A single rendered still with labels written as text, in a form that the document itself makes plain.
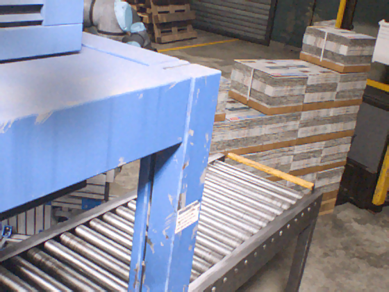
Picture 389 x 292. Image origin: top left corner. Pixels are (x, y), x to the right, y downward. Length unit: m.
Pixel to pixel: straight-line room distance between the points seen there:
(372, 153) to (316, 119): 0.91
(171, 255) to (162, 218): 0.06
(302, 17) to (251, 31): 1.12
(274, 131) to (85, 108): 2.62
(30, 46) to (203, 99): 0.25
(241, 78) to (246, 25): 7.30
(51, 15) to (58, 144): 0.24
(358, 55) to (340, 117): 0.42
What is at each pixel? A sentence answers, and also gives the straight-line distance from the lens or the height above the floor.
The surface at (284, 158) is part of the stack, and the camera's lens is 3.29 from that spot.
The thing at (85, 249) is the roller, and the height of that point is 0.79.
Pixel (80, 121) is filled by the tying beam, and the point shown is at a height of 1.53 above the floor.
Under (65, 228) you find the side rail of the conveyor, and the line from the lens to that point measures 1.76.
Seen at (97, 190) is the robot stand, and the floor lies 0.64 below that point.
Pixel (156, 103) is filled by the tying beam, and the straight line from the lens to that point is 0.67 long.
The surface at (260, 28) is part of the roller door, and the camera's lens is 10.34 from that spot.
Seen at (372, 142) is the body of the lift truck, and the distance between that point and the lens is 4.17.
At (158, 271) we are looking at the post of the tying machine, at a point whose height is 1.22.
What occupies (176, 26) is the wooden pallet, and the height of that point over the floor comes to 0.25.
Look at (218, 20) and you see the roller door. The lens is 10.82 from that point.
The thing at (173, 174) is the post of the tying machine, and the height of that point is 1.39.
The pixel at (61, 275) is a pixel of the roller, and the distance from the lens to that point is 1.57.
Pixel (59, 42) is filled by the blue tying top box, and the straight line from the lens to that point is 0.76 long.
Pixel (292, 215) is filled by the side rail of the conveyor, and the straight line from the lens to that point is 2.03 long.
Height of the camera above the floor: 1.72
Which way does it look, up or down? 22 degrees down
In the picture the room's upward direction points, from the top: 8 degrees clockwise
